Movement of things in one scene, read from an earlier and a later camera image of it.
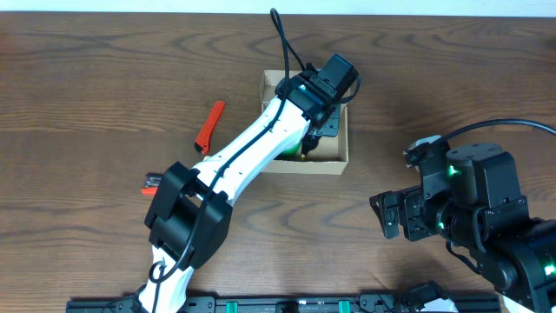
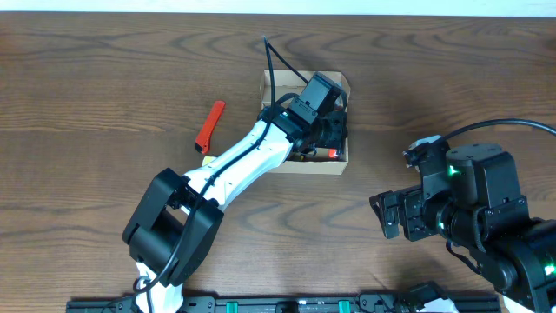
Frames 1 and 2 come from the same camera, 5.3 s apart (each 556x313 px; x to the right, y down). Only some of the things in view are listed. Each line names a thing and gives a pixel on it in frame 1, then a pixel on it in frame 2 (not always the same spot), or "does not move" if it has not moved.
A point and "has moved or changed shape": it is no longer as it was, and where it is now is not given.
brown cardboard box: (330, 155) does not move
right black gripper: (400, 213) does not move
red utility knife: (203, 140) does not move
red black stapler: (152, 182) has moved or changed shape
